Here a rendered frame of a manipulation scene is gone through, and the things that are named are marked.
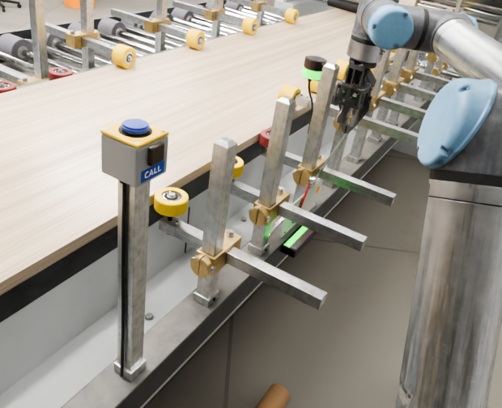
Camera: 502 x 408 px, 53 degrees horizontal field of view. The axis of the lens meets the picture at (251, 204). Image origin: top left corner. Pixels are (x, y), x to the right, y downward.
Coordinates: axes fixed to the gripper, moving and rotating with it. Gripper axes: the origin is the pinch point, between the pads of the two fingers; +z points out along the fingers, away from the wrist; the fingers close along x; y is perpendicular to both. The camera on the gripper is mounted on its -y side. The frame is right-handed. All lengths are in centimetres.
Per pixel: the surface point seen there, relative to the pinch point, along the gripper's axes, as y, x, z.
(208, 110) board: -2.2, -47.9, 11.1
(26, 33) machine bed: -26, -167, 19
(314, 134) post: 4.3, -7.5, 3.3
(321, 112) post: 4.2, -7.2, -3.7
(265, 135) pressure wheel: 1.5, -24.1, 10.4
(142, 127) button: 79, -6, -22
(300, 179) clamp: 7.0, -7.6, 16.9
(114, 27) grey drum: -68, -153, 18
